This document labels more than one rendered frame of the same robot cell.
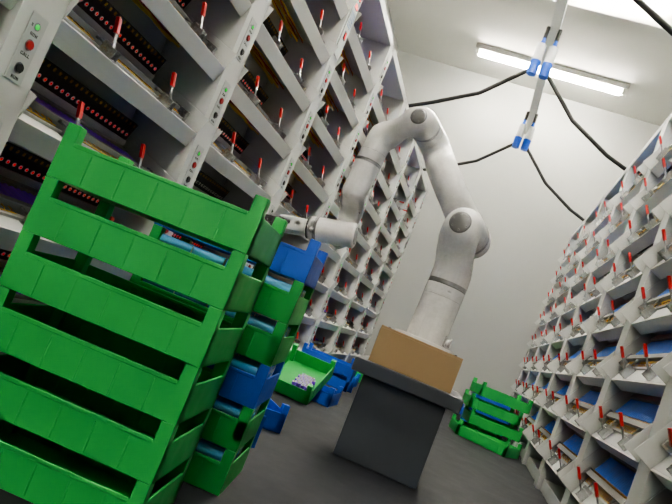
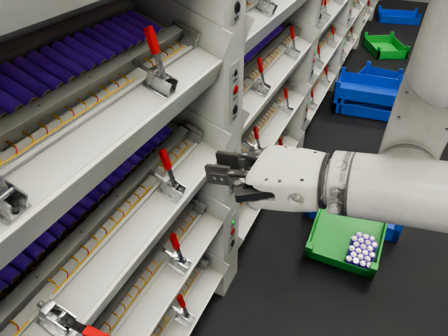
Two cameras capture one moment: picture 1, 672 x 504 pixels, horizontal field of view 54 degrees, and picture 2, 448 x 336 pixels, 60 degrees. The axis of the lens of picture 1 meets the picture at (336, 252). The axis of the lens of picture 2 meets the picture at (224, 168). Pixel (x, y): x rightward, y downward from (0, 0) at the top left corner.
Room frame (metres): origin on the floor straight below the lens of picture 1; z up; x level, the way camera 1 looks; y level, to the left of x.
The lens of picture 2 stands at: (1.79, 0.17, 0.93)
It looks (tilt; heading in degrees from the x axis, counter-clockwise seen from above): 37 degrees down; 11
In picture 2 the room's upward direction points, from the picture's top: straight up
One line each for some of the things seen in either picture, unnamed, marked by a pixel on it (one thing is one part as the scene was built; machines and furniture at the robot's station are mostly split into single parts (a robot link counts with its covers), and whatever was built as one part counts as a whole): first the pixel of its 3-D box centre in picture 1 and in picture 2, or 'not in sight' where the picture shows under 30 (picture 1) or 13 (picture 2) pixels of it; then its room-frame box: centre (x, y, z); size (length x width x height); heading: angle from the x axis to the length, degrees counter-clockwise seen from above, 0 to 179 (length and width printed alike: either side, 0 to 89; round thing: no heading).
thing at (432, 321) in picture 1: (434, 315); not in sight; (1.99, -0.35, 0.47); 0.19 x 0.19 x 0.18
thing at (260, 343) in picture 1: (215, 315); not in sight; (1.30, 0.17, 0.28); 0.30 x 0.20 x 0.08; 85
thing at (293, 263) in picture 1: (247, 239); not in sight; (1.30, 0.17, 0.44); 0.30 x 0.20 x 0.08; 85
